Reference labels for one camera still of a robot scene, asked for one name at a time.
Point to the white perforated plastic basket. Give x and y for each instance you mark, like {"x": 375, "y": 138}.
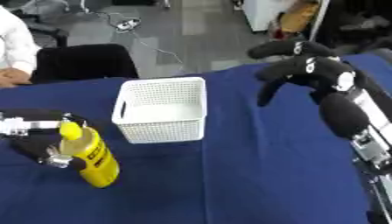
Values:
{"x": 163, "y": 116}

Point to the white pole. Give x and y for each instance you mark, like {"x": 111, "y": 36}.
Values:
{"x": 319, "y": 19}

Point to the person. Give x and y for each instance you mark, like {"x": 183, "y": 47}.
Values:
{"x": 13, "y": 40}

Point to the white power strip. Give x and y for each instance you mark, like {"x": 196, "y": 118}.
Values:
{"x": 127, "y": 24}

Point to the tan bag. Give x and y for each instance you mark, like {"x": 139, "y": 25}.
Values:
{"x": 298, "y": 17}

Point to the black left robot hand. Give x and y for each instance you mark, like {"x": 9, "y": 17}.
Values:
{"x": 35, "y": 144}

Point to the black chair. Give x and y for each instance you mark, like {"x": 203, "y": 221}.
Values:
{"x": 84, "y": 62}

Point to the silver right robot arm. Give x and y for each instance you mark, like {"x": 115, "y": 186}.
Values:
{"x": 375, "y": 140}

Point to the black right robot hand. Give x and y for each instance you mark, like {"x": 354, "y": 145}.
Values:
{"x": 326, "y": 73}

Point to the white cabinet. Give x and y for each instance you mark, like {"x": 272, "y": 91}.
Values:
{"x": 260, "y": 13}

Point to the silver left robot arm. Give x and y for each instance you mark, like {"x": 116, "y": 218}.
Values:
{"x": 23, "y": 124}

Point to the person's hand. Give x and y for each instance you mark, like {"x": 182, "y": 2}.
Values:
{"x": 13, "y": 77}

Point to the yellow plastic bottle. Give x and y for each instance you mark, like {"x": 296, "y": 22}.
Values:
{"x": 94, "y": 157}

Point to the dark office chair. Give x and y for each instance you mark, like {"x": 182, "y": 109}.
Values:
{"x": 43, "y": 27}

